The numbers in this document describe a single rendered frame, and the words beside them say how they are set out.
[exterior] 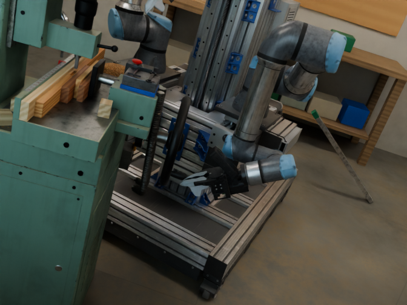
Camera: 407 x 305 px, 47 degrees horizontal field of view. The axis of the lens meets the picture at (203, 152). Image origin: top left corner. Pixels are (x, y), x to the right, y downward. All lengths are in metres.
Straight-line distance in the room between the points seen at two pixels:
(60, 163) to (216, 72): 0.91
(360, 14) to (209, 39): 2.72
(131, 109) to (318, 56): 0.57
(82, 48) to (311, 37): 0.66
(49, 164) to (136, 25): 0.82
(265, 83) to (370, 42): 3.23
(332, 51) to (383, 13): 3.18
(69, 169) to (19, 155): 0.14
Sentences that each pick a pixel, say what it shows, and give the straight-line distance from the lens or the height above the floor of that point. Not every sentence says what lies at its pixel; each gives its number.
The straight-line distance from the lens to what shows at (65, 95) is 1.31.
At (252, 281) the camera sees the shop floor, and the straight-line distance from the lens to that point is 2.34.
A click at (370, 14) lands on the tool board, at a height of 1.16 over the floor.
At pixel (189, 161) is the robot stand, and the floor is 0.52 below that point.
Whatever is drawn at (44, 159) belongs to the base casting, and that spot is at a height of 0.75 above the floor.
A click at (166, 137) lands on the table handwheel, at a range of 1.44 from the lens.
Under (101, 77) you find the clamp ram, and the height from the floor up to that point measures 0.96.
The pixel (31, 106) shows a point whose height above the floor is 0.93.
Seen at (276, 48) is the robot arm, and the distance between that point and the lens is 1.43.
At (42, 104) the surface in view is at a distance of 1.19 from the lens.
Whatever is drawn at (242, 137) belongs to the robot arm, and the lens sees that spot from 1.51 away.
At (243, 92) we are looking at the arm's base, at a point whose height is 0.89.
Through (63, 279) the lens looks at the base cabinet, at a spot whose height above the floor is 0.36.
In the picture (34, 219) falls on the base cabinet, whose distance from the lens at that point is 1.44.
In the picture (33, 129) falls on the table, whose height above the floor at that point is 0.89.
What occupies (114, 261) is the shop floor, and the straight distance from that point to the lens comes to 2.19.
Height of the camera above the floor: 1.41
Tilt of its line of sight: 25 degrees down
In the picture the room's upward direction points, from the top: 18 degrees clockwise
